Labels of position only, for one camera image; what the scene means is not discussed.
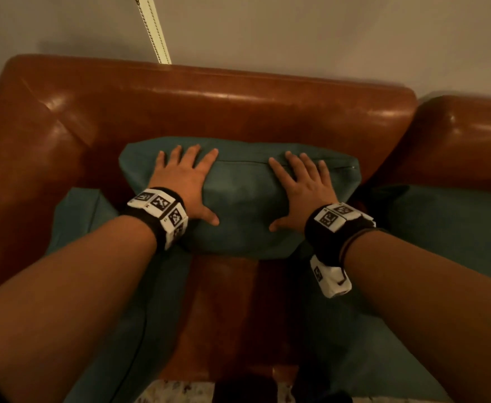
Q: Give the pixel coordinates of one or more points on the person's left little finger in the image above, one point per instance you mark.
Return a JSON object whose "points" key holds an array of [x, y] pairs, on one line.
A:
{"points": [[160, 160]]}

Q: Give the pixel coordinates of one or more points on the person's right forearm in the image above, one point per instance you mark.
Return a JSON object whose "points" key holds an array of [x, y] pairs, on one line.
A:
{"points": [[430, 306]]}

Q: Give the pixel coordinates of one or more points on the patterned light rug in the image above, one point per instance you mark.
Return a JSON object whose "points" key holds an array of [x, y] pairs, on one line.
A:
{"points": [[174, 392]]}

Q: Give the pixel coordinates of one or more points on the person's left hand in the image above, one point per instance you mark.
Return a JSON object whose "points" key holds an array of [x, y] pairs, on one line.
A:
{"points": [[182, 182]]}

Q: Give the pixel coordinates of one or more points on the large teal seat cushion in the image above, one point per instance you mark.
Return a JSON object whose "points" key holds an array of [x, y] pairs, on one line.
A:
{"points": [[451, 222]]}

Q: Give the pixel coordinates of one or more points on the person's right hand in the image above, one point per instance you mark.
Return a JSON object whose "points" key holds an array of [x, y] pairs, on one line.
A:
{"points": [[308, 193]]}

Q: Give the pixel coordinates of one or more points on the person's right little finger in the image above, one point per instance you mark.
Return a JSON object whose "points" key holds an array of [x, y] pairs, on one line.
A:
{"points": [[325, 171]]}

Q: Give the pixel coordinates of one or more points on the person's right middle finger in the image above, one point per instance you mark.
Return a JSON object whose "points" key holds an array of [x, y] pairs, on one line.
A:
{"points": [[296, 164]]}

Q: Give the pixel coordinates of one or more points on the person's right thumb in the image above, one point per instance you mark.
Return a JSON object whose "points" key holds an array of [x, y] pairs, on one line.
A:
{"points": [[280, 223]]}

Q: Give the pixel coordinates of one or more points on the person's left middle finger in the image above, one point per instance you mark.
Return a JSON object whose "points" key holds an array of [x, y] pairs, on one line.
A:
{"points": [[190, 156]]}

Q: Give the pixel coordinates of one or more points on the brown leather armchair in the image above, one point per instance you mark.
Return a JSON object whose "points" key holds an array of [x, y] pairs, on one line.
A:
{"points": [[455, 142], [237, 109]]}

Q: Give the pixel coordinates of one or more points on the person's left forearm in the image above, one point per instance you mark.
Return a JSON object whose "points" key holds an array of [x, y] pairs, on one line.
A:
{"points": [[60, 297]]}

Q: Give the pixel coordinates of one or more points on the person's left thumb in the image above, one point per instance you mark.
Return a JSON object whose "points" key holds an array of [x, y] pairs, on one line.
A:
{"points": [[210, 216]]}

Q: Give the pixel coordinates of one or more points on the teal throw cushion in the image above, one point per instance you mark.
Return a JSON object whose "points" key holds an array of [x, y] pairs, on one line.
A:
{"points": [[241, 197]]}

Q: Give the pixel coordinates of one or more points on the black wrist band with markers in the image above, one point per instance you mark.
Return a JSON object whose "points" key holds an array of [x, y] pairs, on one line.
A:
{"points": [[327, 234], [161, 209]]}

